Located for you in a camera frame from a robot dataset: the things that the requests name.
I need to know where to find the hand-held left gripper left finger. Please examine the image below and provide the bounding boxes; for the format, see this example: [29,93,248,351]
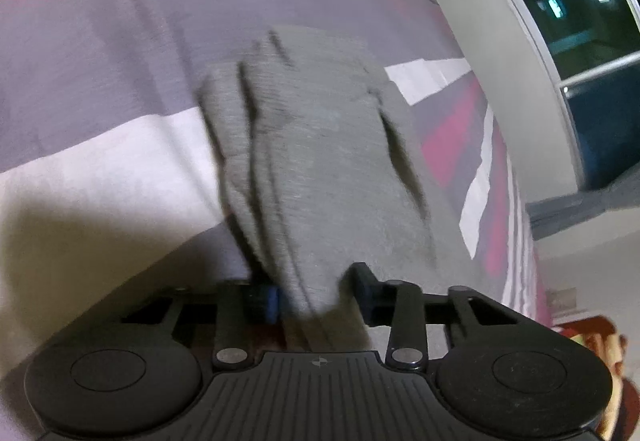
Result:
[121,278,282,372]

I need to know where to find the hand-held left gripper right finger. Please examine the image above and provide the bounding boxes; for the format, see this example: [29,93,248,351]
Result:
[347,262,524,372]

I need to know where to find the grey pants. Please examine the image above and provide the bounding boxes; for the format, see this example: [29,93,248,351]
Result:
[197,23,443,352]

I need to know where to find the pale translucent jar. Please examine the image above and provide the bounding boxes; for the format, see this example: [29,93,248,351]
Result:
[545,288,579,318]

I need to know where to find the grey curtain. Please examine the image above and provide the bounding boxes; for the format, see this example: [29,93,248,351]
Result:
[525,173,640,243]

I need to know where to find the red printed package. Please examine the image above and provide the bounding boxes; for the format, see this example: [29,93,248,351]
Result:
[550,315,632,441]

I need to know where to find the striped bed sheet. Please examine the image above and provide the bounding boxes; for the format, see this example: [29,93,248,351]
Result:
[0,0,555,441]

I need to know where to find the white framed window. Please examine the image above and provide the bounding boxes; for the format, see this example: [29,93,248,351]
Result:
[482,0,640,192]

